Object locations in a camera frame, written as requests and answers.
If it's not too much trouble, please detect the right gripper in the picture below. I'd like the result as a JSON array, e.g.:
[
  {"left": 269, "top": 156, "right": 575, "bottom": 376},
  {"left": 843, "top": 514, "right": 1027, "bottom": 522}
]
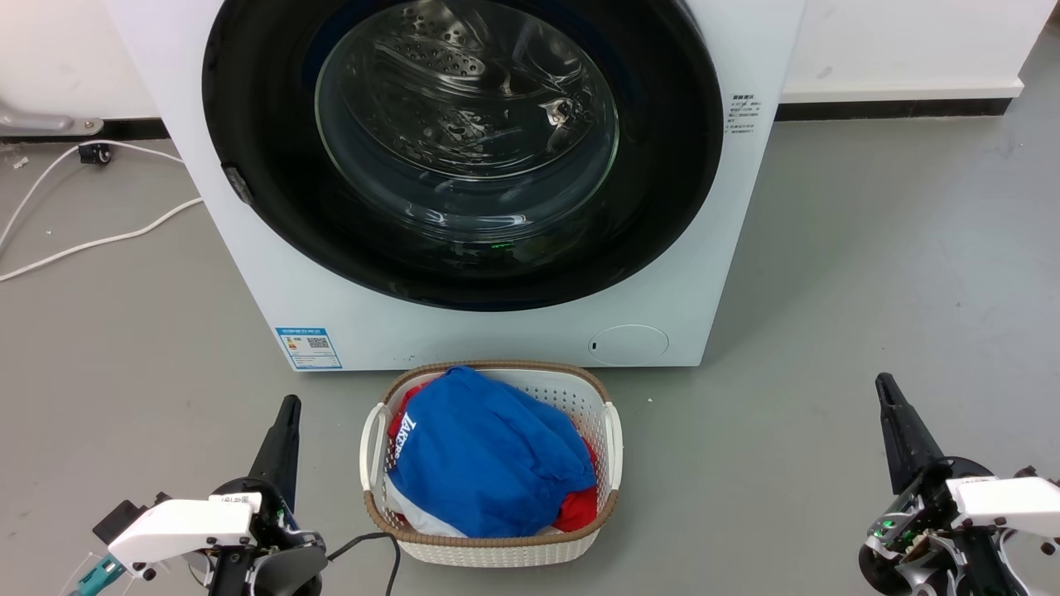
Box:
[{"left": 859, "top": 373, "right": 1015, "bottom": 596}]

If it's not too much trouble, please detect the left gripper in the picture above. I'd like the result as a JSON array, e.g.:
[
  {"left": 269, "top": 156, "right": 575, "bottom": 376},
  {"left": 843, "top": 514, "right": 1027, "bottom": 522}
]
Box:
[{"left": 207, "top": 396, "right": 329, "bottom": 596}]

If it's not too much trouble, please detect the round black glass washer door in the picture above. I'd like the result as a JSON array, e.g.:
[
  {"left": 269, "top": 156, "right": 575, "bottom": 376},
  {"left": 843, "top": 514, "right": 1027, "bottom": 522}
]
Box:
[{"left": 201, "top": 0, "right": 725, "bottom": 313}]

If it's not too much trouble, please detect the white front-load washing machine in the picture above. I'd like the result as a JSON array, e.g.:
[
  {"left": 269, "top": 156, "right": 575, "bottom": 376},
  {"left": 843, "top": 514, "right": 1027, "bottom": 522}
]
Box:
[{"left": 106, "top": 0, "right": 806, "bottom": 373}]

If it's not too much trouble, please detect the blue white energy label sticker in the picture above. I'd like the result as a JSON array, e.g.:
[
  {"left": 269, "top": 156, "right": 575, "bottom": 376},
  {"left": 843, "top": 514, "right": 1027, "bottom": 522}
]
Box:
[{"left": 275, "top": 327, "right": 343, "bottom": 371}]

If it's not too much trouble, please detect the blue garment with white print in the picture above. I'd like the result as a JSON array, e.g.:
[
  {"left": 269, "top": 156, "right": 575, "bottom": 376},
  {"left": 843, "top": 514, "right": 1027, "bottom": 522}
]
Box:
[{"left": 387, "top": 366, "right": 597, "bottom": 539}]

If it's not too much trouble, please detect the white woven plastic laundry basket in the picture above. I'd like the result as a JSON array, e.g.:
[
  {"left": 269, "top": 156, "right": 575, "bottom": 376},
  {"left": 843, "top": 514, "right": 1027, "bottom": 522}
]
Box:
[{"left": 359, "top": 359, "right": 624, "bottom": 568}]

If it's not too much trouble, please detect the round white filter cover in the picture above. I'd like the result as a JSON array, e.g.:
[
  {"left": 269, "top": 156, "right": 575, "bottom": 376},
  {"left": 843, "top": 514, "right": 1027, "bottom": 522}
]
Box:
[{"left": 588, "top": 324, "right": 670, "bottom": 367}]

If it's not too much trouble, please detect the red garment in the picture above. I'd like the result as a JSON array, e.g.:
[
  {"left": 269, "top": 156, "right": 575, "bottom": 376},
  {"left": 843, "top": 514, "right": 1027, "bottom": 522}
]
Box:
[{"left": 388, "top": 381, "right": 599, "bottom": 533}]

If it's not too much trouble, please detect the grey metal base foot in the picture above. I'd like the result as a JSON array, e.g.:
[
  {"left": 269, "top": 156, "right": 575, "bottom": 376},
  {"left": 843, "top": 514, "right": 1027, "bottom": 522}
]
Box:
[{"left": 0, "top": 103, "right": 104, "bottom": 137}]

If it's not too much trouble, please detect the teal cable connector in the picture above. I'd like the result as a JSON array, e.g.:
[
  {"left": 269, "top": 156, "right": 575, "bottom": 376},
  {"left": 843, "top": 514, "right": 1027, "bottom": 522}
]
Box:
[{"left": 70, "top": 555, "right": 125, "bottom": 596}]

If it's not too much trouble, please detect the white floor cable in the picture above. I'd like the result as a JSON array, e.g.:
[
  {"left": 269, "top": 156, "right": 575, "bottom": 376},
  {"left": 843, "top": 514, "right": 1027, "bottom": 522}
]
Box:
[
  {"left": 0, "top": 139, "right": 187, "bottom": 249},
  {"left": 0, "top": 197, "right": 205, "bottom": 282}
]

